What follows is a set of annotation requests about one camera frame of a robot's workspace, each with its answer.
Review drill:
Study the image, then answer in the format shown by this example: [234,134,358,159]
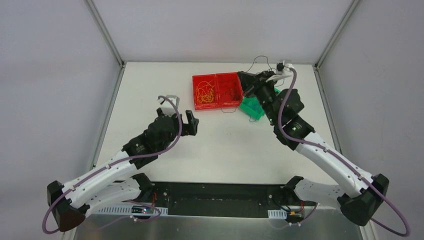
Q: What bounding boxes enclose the green plastic bin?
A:
[239,97,265,122]

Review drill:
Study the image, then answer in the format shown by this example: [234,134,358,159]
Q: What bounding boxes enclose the thin black wire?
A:
[245,55,277,74]
[220,81,243,114]

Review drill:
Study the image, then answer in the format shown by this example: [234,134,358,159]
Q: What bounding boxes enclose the yellow wires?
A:
[195,79,216,104]

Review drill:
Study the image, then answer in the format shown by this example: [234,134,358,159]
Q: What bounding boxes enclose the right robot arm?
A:
[236,70,390,226]

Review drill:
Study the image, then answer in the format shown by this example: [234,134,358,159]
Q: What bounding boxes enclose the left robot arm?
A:
[42,107,200,234]

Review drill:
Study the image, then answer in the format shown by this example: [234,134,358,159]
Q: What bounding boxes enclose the red plastic bin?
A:
[192,72,243,111]

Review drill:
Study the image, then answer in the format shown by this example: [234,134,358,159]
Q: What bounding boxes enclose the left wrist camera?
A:
[157,95,180,116]

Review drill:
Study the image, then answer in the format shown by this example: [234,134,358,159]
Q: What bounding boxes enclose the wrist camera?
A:
[265,59,294,83]
[157,95,180,116]

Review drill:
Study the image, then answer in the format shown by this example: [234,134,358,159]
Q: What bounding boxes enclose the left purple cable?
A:
[42,95,184,235]

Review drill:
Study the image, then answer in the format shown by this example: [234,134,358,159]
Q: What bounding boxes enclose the purple cable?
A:
[277,67,412,238]
[42,95,184,235]

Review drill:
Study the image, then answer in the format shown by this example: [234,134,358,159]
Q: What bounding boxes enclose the thin black wire on table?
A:
[245,55,277,74]

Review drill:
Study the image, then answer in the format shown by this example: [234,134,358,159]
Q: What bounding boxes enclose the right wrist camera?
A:
[265,59,294,83]

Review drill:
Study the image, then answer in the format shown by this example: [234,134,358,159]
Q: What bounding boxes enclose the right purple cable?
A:
[277,67,412,238]

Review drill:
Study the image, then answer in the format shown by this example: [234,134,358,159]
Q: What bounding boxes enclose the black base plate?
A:
[135,181,314,218]

